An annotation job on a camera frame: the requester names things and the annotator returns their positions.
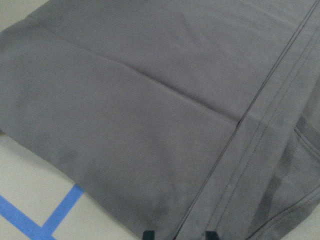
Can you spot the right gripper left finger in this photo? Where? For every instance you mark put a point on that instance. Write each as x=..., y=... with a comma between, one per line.
x=148, y=235

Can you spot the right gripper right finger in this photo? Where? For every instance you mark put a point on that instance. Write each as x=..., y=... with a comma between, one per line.
x=211, y=235

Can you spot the brown t-shirt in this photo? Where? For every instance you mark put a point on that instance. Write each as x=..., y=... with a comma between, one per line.
x=178, y=116

